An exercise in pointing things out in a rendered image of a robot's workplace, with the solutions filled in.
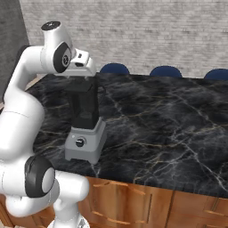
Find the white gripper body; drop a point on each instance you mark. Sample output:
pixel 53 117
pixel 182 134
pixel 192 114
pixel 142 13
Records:
pixel 86 70

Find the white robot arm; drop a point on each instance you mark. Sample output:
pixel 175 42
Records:
pixel 20 124

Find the grey blender with black jar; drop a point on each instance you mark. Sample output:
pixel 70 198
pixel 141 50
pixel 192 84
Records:
pixel 86 147

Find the blue chair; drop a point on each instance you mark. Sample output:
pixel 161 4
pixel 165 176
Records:
pixel 114 69
pixel 217 74
pixel 165 71

